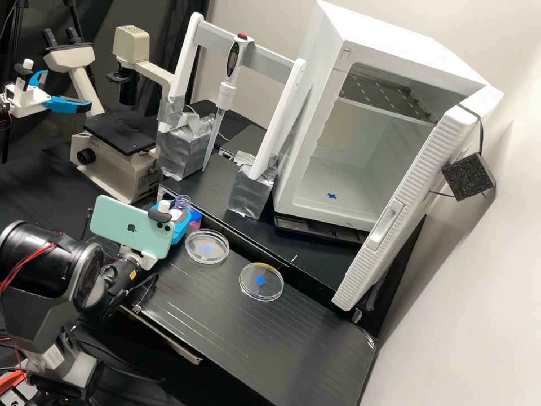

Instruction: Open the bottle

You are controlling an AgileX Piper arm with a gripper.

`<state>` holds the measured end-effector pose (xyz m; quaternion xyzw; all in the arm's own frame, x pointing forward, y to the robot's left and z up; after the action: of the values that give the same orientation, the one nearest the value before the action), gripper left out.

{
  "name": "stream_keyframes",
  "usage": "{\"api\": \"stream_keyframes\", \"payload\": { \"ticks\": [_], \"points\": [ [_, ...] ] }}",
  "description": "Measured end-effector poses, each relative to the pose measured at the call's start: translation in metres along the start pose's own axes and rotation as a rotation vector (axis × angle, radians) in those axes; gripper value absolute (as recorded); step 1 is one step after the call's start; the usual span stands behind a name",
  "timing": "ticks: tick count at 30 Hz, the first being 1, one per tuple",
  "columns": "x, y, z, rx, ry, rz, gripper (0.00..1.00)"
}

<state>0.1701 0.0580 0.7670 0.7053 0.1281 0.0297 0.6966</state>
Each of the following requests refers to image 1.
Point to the pipette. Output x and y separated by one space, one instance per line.
231 59

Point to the left phone holder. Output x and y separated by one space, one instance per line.
24 76

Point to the white pipette stand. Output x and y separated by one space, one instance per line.
186 63

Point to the black platform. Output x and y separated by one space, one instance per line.
262 338
236 211

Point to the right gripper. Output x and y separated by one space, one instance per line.
146 259

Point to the blue bottle holder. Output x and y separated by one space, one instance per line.
197 218

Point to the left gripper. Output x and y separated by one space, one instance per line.
29 101

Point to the right wrist camera phone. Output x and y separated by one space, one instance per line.
127 224

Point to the cream microscope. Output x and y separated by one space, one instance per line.
114 156

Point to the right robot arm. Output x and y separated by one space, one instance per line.
40 292

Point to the petri dish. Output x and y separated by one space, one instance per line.
207 247

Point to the incubator door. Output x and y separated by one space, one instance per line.
405 203

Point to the white incubator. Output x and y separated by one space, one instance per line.
380 55

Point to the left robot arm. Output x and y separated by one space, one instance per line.
3 112

